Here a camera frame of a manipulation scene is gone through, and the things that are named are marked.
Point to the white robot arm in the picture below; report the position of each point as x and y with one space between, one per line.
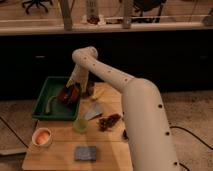
146 123

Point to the black office chair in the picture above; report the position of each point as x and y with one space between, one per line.
29 3

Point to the pile of brown food bits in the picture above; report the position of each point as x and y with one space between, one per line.
110 121

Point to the wooden table board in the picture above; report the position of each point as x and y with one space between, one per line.
113 153

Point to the green plastic tray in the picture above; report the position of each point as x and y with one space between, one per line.
59 112

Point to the small green cup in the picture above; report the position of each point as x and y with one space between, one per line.
80 125

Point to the green cucumber toy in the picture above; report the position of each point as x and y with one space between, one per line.
48 105

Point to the white handled dish brush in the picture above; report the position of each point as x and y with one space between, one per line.
124 135

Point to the dark maroon bowl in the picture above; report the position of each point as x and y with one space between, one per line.
69 95

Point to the blue sponge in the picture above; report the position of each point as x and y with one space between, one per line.
85 153

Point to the yellow banana toy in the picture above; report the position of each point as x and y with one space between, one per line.
97 95

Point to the small dark cup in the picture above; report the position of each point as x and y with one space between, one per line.
90 88

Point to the small white bowl orange inside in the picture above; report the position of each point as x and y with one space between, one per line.
42 137

